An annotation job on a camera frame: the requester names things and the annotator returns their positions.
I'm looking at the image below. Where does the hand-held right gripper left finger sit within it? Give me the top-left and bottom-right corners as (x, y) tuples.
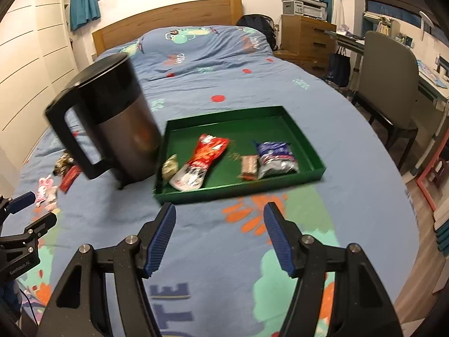
(37, 202), (177, 337)

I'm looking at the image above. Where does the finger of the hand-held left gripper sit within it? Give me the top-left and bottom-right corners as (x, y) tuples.
(0, 191), (37, 215)
(0, 212), (58, 250)

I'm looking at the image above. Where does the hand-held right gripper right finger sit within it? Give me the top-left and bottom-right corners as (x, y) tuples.
(263, 202), (402, 337)

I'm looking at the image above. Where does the clear candy packet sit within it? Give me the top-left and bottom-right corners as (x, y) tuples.
(35, 188), (59, 208)

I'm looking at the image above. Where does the pink cartoon figure packet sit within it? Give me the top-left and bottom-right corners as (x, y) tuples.
(36, 176), (56, 193)

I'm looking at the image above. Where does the red snack packet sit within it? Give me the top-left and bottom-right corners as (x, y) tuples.
(59, 166), (83, 193)

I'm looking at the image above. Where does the dark brown snack packet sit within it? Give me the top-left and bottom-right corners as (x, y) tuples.
(53, 152), (76, 177)

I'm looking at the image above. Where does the beige snack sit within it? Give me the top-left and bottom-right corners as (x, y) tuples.
(162, 154), (179, 179)

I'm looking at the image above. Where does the brown wafer packet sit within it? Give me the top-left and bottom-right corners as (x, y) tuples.
(239, 154), (259, 181)

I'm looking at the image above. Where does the blue and white snack packet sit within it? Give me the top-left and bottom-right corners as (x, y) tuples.
(254, 141), (299, 179)

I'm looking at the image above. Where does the red and white snack pouch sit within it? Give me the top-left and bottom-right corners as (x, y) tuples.
(169, 134), (230, 192)

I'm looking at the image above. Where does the green tray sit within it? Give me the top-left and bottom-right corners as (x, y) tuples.
(152, 105), (326, 206)

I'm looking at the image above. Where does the black and brown electric kettle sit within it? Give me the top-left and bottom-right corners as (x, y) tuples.
(44, 53), (164, 190)

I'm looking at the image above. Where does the white wardrobe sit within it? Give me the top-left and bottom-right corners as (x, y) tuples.
(0, 0), (79, 162)

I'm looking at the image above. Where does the blue printed bedsheet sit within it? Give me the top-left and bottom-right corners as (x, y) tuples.
(0, 24), (420, 337)

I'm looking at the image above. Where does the dark blue shopping bag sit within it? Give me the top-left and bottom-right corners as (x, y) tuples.
(328, 46), (351, 86)

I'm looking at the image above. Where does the grey chair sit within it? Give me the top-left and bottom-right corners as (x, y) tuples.
(352, 31), (420, 169)

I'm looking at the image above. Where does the wooden dresser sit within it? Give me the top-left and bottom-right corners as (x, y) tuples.
(281, 15), (337, 78)

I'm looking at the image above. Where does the black backpack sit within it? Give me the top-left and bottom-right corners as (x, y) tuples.
(236, 14), (278, 51)

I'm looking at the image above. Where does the white desk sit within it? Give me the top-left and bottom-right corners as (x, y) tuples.
(326, 30), (449, 113)

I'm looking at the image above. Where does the wooden headboard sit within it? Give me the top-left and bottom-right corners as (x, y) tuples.
(92, 0), (243, 55)

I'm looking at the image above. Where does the white printer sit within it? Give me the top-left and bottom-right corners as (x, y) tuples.
(281, 0), (328, 21)

